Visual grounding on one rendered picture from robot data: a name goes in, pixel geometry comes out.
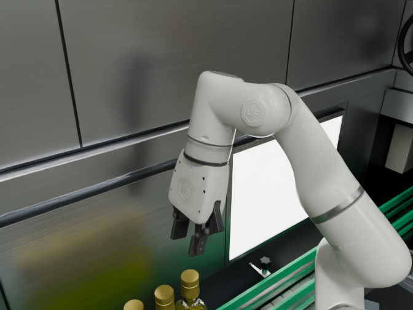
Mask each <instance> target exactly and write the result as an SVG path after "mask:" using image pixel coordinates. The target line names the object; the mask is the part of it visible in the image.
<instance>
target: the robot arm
mask: <svg viewBox="0 0 413 310"><path fill-rule="evenodd" d="M236 130H239V131H241V132H243V133H245V134H247V135H250V136H252V137H259V138H261V137H268V136H271V135H272V136H273V137H274V139H275V140H276V141H277V143H278V144H279V145H280V147H281V148H282V150H283V151H284V153H285V154H286V157H287V158H288V160H289V163H290V164H291V168H292V170H293V174H294V181H295V187H296V194H297V198H298V200H299V203H300V205H301V207H302V208H303V210H304V212H305V213H306V214H307V215H308V216H309V218H310V219H311V220H312V222H313V223H314V224H315V226H316V227H317V228H318V230H319V231H320V232H321V234H322V235H323V237H324V238H323V239H322V240H321V242H320V243H319V246H318V249H317V254H316V259H315V310H368V309H364V287H365V288H385V287H391V286H393V285H396V284H397V283H399V282H401V281H402V280H403V279H405V278H406V277H407V275H408V274H409V272H410V270H411V266H412V258H411V254H410V251H409V249H408V247H407V245H406V244H405V243H404V241H403V240H402V238H401V237H400V236H399V234H398V233H397V232H396V230H395V229H394V227H393V226H392V225H391V224H390V222H389V221H388V220H387V219H386V217H385V216H384V214H383V213H382V212H381V211H380V210H379V209H378V207H377V206H376V205H375V203H374V202H373V201H372V199H371V198H370V197H369V196H368V194H367V193H366V191H365V190H364V189H363V188H362V186H361V185H360V184H359V183H358V181H357V180H356V178H355V177H354V176H353V174H352V173H351V171H350V170H349V169H348V167H347V165H346V164H345V162H344V160H343V158H342V157H341V155H340V154H339V153H338V151H337V149H336V148H335V147H334V145H333V143H332V141H331V140H330V139H329V137H328V135H327V133H326V132H325V130H324V129H323V128H322V126H321V125H320V123H319V122H318V121H317V119H316V118H315V116H314V115H313V114H312V113H311V111H310V110H309V109H308V107H307V106H306V105H305V103H304V102H303V101H302V100H301V98H300V97H299V96H298V95H297V93H296V92H295V91H294V90H293V89H291V88H289V87H288V86H287V85H284V84H279V83H268V84H253V83H247V82H244V80H243V79H241V78H240V77H237V76H236V75H231V74H228V73H222V72H218V71H204V72H203V73H202V74H201V75H200V76H199V79H198V82H197V87H196V91H195V97H194V102H193V106H192V112H191V118H190V122H189V128H188V131H187V137H186V143H185V147H184V149H182V151H181V153H180V155H179V158H178V160H177V163H176V166H175V169H174V172H173V176H172V179H171V184H170V189H169V193H168V198H169V200H170V202H171V203H172V205H173V209H174V211H173V218H175V219H174V221H173V227H172V230H171V236H170V238H171V239H172V240H176V239H181V238H185V237H186V236H187V230H188V227H189V221H190V220H192V221H193V222H194V223H195V235H193V236H192V237H191V242H190V245H189V250H188V256H189V257H193V256H197V255H202V254H203V253H204V251H205V247H206V243H207V239H208V236H211V235H212V234H216V233H221V232H223V231H224V225H223V222H222V216H221V215H222V212H223V210H224V204H225V201H226V195H227V187H228V181H229V165H228V163H229V158H230V153H231V150H232V145H233V142H234V137H235V133H236ZM202 223H205V228H204V229H202Z"/></svg>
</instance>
